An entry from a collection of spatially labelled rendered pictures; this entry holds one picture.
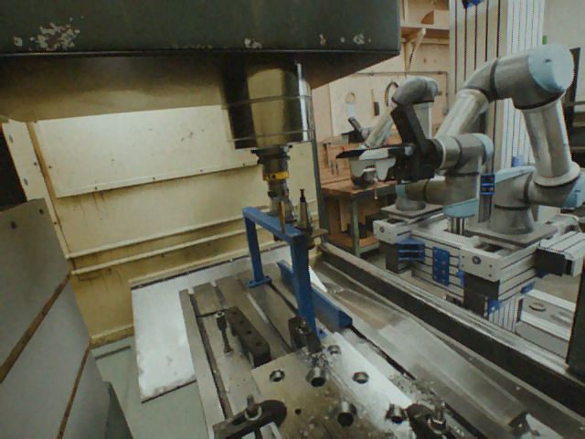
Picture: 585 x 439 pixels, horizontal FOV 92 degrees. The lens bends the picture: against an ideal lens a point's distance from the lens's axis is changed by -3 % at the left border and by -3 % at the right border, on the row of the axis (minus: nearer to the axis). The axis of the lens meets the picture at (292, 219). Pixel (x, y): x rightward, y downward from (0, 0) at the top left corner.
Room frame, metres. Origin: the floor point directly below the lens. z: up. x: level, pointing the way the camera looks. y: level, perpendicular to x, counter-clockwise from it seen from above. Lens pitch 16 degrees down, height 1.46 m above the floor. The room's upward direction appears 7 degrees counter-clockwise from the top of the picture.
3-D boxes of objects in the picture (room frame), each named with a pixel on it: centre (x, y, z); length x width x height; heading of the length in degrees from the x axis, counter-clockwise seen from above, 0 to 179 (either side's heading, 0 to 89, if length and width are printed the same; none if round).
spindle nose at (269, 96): (0.55, 0.02, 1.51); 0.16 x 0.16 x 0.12
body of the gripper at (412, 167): (0.63, -0.26, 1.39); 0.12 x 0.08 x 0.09; 106
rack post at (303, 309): (0.71, -0.01, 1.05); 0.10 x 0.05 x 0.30; 114
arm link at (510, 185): (1.01, -0.82, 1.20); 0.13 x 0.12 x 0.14; 25
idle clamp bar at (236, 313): (0.72, 0.17, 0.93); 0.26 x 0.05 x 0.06; 29
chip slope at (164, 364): (1.14, 0.28, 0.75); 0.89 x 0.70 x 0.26; 114
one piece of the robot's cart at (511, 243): (1.02, -0.84, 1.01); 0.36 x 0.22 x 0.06; 113
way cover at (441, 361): (0.89, -0.27, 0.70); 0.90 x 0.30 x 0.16; 24
